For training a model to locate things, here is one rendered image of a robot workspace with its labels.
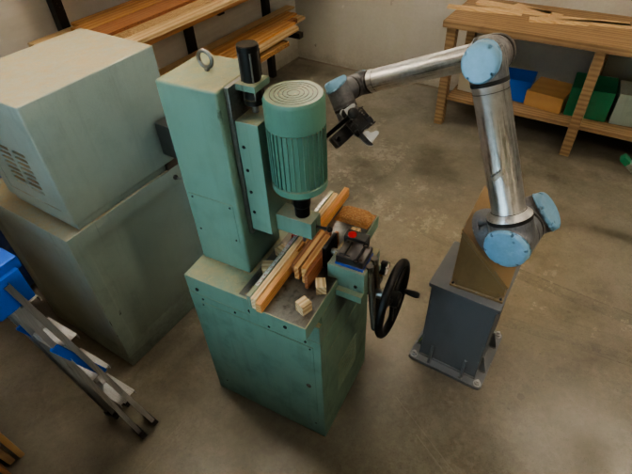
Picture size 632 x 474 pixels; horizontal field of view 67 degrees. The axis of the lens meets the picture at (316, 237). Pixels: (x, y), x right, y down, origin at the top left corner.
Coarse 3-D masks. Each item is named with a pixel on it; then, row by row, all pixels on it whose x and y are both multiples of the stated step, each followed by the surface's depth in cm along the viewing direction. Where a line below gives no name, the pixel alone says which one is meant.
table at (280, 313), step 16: (336, 224) 181; (320, 272) 163; (288, 288) 159; (304, 288) 158; (336, 288) 162; (272, 304) 154; (288, 304) 154; (320, 304) 153; (272, 320) 152; (288, 320) 149; (304, 320) 149; (304, 336) 149
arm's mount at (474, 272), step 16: (480, 208) 193; (464, 240) 184; (464, 256) 189; (480, 256) 185; (464, 272) 195; (480, 272) 190; (496, 272) 186; (512, 272) 193; (464, 288) 200; (480, 288) 196; (496, 288) 191
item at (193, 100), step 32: (192, 64) 144; (224, 64) 143; (160, 96) 140; (192, 96) 134; (224, 96) 133; (192, 128) 142; (224, 128) 137; (192, 160) 152; (224, 160) 145; (192, 192) 163; (224, 192) 154; (224, 224) 165; (224, 256) 179; (256, 256) 178
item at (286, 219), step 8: (280, 208) 163; (288, 208) 163; (280, 216) 161; (288, 216) 159; (296, 216) 159; (312, 216) 159; (320, 216) 161; (280, 224) 163; (288, 224) 161; (296, 224) 159; (304, 224) 157; (312, 224) 157; (320, 224) 163; (296, 232) 162; (304, 232) 160; (312, 232) 159
